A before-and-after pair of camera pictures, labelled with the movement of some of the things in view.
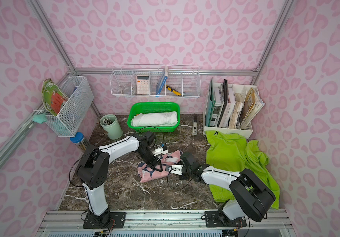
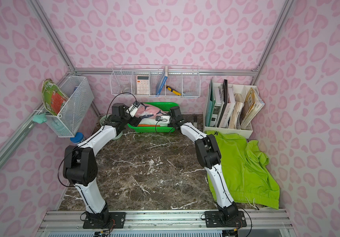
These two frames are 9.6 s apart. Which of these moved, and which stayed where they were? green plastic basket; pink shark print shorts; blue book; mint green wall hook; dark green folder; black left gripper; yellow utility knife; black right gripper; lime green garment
Moved: pink shark print shorts; black left gripper; black right gripper
Stayed: blue book; yellow utility knife; dark green folder; green plastic basket; lime green garment; mint green wall hook
